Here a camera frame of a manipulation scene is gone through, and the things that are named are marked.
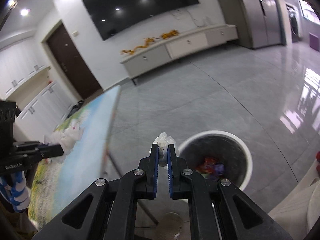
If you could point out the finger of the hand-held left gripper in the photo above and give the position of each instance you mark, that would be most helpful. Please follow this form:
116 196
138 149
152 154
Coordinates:
25 145
52 151

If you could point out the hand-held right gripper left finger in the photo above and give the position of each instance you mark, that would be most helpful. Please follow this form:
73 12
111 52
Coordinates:
155 170

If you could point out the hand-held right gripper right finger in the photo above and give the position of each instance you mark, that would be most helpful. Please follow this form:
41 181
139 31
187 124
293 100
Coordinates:
170 170

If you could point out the white plastic bag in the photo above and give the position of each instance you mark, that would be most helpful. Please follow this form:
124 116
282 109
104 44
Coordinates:
70 137

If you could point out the white tissue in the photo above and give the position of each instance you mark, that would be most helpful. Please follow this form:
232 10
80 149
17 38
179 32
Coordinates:
163 140

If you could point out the red snack wrapper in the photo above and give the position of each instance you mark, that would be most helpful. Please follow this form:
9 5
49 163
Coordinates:
206 165

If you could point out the light green paper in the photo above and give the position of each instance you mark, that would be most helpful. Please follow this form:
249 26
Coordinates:
206 175

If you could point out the purple wrapper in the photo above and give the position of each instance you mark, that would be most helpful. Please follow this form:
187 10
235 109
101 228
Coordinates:
219 169

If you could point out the white trash bin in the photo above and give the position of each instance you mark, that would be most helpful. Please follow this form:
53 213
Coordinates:
225 145

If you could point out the floral print table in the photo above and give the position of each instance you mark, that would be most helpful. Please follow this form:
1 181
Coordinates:
87 142

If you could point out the grey slipper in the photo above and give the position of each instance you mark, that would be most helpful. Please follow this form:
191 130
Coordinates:
76 108

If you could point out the dark brown door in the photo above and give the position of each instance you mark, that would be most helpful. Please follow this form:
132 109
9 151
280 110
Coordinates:
72 62

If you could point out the white television cabinet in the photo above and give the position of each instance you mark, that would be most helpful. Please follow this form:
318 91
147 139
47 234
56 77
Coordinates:
180 47

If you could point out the golden dragon figurine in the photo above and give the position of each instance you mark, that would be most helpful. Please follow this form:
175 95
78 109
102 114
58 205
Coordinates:
140 46

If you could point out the cream sofa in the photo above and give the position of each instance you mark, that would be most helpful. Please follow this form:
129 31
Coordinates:
297 205

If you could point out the round ceiling light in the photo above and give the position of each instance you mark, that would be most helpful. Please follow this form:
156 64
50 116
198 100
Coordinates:
24 12

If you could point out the grey refrigerator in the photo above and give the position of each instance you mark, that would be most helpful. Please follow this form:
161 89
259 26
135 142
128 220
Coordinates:
262 12

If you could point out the washing machine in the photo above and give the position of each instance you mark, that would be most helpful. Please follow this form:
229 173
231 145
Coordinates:
294 23

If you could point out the purple box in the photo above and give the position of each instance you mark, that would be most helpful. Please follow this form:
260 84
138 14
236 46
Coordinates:
315 42

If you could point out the white wall cabinet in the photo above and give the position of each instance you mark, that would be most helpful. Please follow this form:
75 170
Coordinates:
37 97

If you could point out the black wall television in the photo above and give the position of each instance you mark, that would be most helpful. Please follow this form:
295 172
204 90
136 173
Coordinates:
140 7

